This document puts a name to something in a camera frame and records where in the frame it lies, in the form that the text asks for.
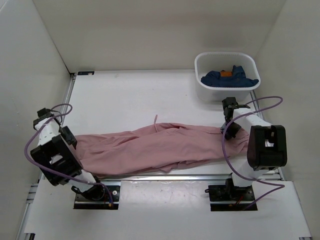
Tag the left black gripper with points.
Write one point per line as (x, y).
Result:
(70, 139)

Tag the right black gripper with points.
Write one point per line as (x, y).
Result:
(230, 134)

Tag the pink trousers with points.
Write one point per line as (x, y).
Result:
(158, 147)

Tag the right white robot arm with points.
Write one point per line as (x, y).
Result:
(266, 148)

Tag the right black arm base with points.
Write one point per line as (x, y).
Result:
(230, 198)

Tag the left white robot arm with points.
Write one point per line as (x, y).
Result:
(56, 150)

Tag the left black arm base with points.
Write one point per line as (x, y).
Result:
(97, 198)

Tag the dark blue jeans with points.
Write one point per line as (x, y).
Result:
(229, 79)

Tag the white plastic basket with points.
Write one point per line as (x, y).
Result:
(217, 61)

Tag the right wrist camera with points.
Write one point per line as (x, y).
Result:
(228, 106)

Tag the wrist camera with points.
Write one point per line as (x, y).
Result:
(228, 106)
(43, 114)

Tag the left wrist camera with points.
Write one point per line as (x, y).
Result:
(43, 114)

